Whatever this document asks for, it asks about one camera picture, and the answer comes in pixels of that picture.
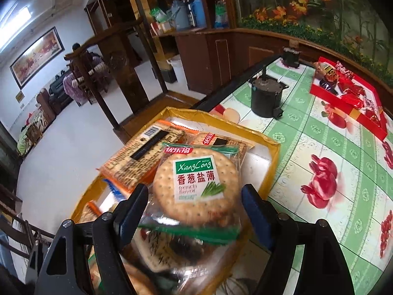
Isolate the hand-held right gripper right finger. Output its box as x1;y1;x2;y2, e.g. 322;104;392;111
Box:
241;184;366;295

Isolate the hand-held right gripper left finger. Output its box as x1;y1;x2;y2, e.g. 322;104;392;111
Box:
32;184;149;295

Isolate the yellow-lined cardboard box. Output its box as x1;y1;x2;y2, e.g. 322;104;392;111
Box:
69;106;281;295

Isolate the round cracker packet green label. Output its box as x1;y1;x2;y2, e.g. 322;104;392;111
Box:
137;141;250;246

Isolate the pile of cracker packets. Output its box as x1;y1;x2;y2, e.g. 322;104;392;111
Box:
81;131;257;295

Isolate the rectangular cracker packet dark label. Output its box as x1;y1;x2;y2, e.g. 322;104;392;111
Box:
97;120;198;191

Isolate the green fruit-print tablecloth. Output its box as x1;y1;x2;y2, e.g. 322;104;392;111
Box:
212;58;393;295

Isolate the dark wooden chair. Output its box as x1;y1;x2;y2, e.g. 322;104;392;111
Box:
0;184;59;265

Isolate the dark metal canister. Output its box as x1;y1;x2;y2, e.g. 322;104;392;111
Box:
248;68;284;120

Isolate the yellow-green cushioned seat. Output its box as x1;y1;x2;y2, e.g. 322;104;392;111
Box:
17;111;46;157

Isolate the wooden armchair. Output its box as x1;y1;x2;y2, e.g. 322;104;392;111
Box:
64;18;197;145

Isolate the floral-cloth table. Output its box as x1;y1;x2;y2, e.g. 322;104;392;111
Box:
63;74;85;106

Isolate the brown armchair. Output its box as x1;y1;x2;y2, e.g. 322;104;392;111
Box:
35;88;57;123

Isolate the black bin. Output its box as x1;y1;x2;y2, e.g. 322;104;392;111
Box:
160;68;178;84

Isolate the black sofa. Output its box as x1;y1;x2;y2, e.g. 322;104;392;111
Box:
48;69;74;106

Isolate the red candy box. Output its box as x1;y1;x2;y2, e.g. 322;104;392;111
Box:
309;57;388;142

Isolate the wooden dining chair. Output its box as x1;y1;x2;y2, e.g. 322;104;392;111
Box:
74;52;108;99

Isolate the pile of red-wrapped candies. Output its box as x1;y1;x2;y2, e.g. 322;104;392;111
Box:
314;60;384;122

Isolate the small black device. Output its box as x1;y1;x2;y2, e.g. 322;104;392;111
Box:
282;44;301;68

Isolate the wooden divider cabinet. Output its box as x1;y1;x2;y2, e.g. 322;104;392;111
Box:
172;0;393;99

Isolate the small cardboard box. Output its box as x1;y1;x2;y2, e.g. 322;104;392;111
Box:
153;21;172;35

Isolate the green-white bag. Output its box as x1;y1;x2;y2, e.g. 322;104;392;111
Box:
149;6;168;23

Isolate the wooden door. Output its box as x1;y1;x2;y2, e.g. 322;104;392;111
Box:
94;0;123;28

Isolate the grey-blue thermos jug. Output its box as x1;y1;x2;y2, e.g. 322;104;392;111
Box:
170;0;191;31

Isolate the dark thermos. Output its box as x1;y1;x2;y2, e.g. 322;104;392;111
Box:
187;0;197;28

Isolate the blue thermos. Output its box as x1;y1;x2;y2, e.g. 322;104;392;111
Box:
193;0;207;28

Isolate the flower-painted glass panel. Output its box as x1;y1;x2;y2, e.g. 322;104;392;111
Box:
230;0;393;87

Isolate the ceiling light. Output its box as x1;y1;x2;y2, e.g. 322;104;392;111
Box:
0;4;31;50

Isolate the framed wall painting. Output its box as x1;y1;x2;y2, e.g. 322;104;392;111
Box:
9;26;66;90

